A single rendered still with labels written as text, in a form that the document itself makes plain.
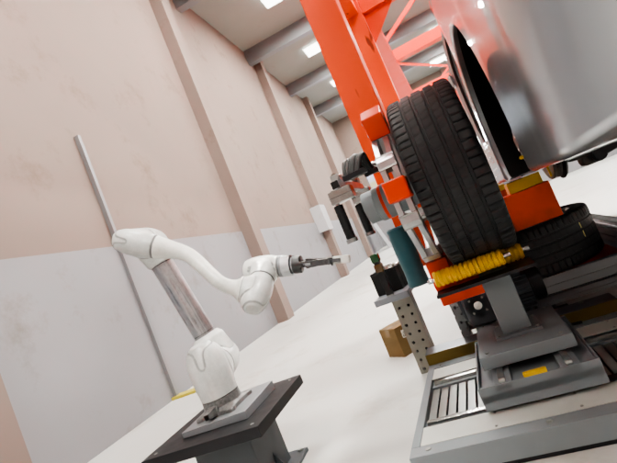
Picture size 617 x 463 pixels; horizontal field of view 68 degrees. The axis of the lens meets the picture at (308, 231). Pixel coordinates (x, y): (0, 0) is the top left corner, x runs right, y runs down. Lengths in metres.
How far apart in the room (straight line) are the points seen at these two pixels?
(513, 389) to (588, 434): 0.23
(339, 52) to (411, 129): 0.92
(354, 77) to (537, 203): 1.00
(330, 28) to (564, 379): 1.77
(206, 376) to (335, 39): 1.63
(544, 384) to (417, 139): 0.84
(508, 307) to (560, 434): 0.49
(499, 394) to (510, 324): 0.30
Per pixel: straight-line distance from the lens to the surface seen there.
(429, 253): 1.69
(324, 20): 2.43
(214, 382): 1.90
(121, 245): 2.01
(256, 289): 1.73
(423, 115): 1.56
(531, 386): 1.62
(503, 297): 1.79
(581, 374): 1.62
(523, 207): 2.19
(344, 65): 2.33
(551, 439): 1.52
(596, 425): 1.51
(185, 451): 1.84
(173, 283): 2.11
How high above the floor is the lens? 0.75
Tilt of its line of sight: 3 degrees up
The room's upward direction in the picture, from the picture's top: 22 degrees counter-clockwise
